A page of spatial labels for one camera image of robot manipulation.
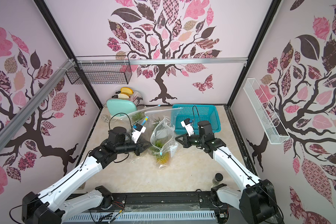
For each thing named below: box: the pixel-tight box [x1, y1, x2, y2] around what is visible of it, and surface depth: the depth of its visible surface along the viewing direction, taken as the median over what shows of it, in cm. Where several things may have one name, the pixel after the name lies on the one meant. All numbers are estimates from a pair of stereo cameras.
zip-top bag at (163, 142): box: [149, 116, 179, 171], surface depth 77 cm
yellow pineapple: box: [151, 140, 170, 165], surface depth 76 cm
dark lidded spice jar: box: [212, 172, 224, 185], surface depth 74 cm
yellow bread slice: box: [120, 86, 134, 95], surface depth 106 cm
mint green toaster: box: [106, 98, 138, 120], surface depth 103 cm
